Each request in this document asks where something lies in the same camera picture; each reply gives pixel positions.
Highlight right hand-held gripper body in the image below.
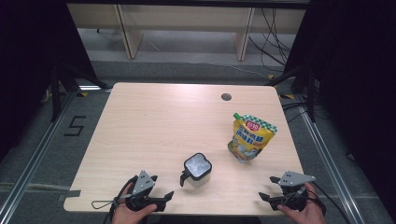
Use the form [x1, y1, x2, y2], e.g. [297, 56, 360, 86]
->
[271, 170, 316, 213]

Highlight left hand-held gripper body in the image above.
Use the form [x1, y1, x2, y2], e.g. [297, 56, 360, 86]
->
[125, 170, 165, 213]

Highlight yellow spout pouch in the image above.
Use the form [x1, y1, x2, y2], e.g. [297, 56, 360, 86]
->
[227, 112, 278, 164]

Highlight person's left hand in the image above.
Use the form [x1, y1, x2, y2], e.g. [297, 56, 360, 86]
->
[111, 182, 159, 224]

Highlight person's right hand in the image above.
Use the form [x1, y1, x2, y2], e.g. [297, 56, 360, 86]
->
[276, 181, 327, 224]

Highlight grey tape strip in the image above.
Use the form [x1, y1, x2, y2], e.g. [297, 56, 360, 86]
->
[57, 189, 82, 202]

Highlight black metal stand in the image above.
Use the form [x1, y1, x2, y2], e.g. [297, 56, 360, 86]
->
[265, 64, 317, 123]
[49, 60, 110, 122]

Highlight black curtain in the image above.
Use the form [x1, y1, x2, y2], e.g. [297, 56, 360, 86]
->
[284, 0, 396, 213]
[0, 0, 97, 162]

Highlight beige wooden shelf unit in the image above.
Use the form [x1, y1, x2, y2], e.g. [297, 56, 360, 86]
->
[66, 3, 307, 62]

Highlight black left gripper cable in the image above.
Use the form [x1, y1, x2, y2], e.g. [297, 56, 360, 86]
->
[106, 175, 139, 224]

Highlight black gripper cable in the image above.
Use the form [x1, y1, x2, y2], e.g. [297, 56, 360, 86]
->
[106, 175, 139, 224]
[309, 181, 351, 224]

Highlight aluminium floor rail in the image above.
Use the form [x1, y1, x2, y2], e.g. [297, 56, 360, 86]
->
[297, 102, 367, 224]
[0, 90, 78, 224]

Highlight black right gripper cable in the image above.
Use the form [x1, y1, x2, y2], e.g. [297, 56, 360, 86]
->
[309, 181, 351, 224]

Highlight thin wire loop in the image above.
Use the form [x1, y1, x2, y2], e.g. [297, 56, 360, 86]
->
[91, 200, 120, 210]

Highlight black floor cables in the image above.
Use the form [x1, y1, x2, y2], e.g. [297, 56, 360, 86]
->
[281, 101, 312, 124]

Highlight short silver rail piece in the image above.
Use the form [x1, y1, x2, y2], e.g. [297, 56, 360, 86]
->
[78, 84, 110, 91]

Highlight thin white floor cable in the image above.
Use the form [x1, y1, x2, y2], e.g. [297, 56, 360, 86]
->
[174, 59, 272, 78]

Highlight bunch of black cables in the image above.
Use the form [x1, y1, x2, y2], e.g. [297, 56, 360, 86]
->
[247, 7, 297, 74]

